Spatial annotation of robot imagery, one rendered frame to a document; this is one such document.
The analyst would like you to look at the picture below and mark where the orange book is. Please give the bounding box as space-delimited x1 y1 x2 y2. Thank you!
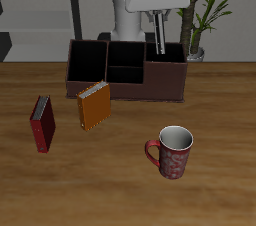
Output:
76 80 112 132

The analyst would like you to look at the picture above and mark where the red patterned mug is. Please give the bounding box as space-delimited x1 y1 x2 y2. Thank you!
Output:
144 124 195 181

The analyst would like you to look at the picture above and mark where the flat black base plate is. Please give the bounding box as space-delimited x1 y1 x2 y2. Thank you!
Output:
97 31 157 43

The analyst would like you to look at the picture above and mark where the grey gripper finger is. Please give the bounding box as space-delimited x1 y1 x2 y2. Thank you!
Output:
158 10 167 56
152 11 161 54

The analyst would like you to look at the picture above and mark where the dark red book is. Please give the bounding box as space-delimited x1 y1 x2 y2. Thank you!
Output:
29 94 57 154

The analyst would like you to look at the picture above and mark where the dark brown desk caddy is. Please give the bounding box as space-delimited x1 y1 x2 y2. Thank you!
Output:
65 38 189 104

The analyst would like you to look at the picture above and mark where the green pot plant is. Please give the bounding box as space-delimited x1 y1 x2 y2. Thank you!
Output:
175 0 237 63

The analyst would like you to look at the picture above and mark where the white shelf unit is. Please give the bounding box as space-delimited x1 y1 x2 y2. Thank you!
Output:
0 0 83 63

